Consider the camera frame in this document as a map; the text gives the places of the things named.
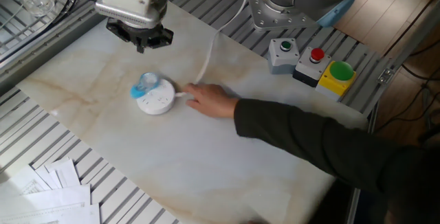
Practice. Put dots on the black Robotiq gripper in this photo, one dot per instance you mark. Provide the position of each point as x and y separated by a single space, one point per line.
144 35

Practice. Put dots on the round white power strip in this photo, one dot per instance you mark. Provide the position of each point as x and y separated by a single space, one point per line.
156 100

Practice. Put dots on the dark-sleeved forearm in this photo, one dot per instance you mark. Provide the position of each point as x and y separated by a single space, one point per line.
326 148

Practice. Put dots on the grey box small green button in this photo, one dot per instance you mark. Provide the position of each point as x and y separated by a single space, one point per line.
282 57

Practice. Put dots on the white black box red button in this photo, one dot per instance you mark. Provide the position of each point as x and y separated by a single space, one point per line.
311 67

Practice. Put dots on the yellow box green mushroom button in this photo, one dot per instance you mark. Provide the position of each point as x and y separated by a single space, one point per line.
335 79

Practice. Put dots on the person's bare hand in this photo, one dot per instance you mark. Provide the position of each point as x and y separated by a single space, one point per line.
211 100

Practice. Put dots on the blue translucent plug-in light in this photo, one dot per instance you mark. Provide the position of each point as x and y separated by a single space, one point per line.
144 84

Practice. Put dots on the small white paper sheet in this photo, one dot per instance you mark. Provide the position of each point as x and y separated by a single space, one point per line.
65 173

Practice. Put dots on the large white paper sheet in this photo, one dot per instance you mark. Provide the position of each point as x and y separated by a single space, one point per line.
51 198

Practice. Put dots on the printed white paper sheet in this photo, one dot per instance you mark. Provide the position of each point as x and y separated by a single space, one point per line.
68 215

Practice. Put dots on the aluminium profile rail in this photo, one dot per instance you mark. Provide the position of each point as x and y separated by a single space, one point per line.
51 45

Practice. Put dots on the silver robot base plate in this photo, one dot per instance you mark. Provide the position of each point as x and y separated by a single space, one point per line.
271 14

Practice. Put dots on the metal frame corner bracket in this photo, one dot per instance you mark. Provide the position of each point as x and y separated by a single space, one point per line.
385 76

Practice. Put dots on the aluminium frame rail with leg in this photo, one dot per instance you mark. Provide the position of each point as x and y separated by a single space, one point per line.
405 48

